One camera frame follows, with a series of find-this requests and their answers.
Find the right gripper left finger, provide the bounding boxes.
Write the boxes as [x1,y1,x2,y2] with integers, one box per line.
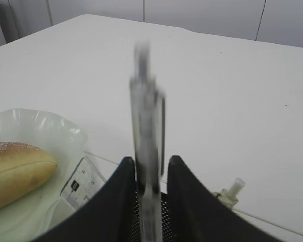
[36,157,136,241]

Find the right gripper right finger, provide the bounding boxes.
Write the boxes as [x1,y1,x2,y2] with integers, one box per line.
[167,155,279,241]

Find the green wavy glass plate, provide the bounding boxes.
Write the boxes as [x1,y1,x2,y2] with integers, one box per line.
[0,108,87,241]

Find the orange bread roll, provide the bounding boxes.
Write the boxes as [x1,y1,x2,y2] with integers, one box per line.
[0,142,58,209]

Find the beige and white pen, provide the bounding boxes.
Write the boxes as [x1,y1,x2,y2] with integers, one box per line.
[212,178,245,209]

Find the white plastic ruler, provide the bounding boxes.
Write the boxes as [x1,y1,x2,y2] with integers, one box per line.
[60,157,106,210]

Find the grey pen with clip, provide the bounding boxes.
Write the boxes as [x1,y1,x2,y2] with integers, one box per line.
[129,40,167,242]

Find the black mesh pen holder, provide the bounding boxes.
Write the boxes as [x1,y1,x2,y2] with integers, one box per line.
[128,192,177,241]

